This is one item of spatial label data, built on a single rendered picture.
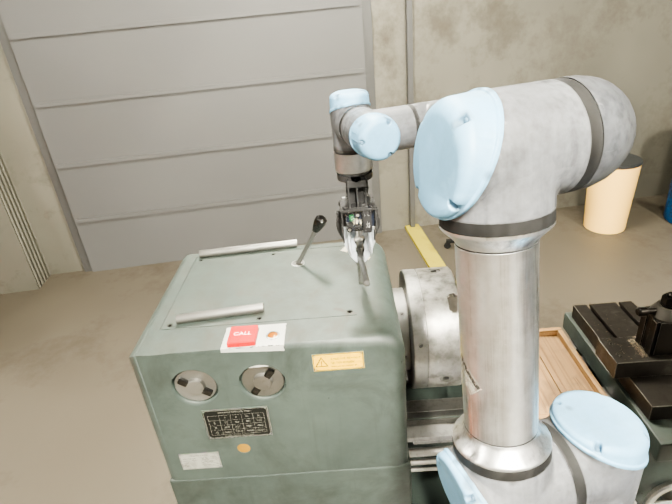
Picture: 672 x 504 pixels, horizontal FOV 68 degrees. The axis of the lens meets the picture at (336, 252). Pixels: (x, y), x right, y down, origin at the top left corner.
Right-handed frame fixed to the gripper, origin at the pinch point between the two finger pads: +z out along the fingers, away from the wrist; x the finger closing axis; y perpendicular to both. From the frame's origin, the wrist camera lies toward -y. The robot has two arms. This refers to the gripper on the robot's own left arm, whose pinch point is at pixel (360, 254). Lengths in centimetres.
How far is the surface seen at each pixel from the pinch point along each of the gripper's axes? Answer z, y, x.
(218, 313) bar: 10.5, 2.1, -33.3
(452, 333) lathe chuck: 22.1, 2.3, 20.3
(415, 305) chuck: 16.7, -2.8, 12.5
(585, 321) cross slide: 41, -22, 66
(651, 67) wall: 23, -318, 258
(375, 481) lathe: 56, 14, -1
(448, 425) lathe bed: 52, 3, 20
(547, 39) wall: -7, -310, 168
